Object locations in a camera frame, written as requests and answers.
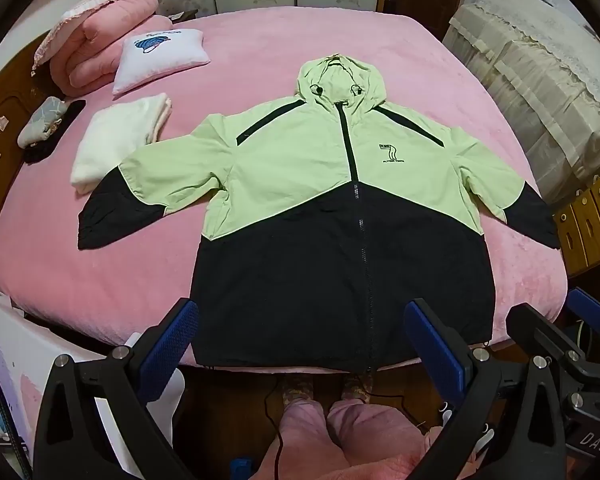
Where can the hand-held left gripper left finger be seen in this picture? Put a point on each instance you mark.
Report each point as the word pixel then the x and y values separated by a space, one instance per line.
pixel 172 345

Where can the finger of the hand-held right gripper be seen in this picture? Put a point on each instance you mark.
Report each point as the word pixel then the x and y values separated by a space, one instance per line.
pixel 530 330
pixel 592 310

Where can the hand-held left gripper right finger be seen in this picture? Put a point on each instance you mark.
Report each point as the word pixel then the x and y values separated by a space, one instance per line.
pixel 432 355

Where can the green and black hooded jacket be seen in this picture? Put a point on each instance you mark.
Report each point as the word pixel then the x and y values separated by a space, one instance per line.
pixel 290 170

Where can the patterned slipper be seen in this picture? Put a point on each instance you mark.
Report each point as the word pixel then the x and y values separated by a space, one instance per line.
pixel 355 387
pixel 300 390

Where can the wooden drawer cabinet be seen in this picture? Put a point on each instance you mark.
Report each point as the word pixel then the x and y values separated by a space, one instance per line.
pixel 590 225

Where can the person's legs in pink pants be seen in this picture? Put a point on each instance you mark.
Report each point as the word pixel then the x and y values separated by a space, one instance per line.
pixel 330 440

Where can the white plastic furniture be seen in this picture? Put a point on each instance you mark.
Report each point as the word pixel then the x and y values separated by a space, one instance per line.
pixel 15 340

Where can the folded white towel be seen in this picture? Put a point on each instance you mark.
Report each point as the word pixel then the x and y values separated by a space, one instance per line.
pixel 115 140

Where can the black cloth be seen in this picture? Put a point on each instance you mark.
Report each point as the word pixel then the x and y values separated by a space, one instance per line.
pixel 55 140

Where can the cabinet with lace cover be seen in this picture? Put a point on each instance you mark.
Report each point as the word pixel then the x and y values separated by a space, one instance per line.
pixel 535 60

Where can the small floral pouch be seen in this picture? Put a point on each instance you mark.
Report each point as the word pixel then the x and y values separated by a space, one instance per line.
pixel 40 122

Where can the wooden headboard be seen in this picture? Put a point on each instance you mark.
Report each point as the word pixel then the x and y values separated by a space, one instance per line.
pixel 0 125

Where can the white pillow with blue print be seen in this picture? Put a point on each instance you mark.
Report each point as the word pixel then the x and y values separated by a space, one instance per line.
pixel 160 60

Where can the pink bed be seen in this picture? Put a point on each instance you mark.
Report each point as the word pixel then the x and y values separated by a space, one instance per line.
pixel 260 60

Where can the folded pink quilt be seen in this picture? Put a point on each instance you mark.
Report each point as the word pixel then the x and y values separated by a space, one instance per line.
pixel 110 25

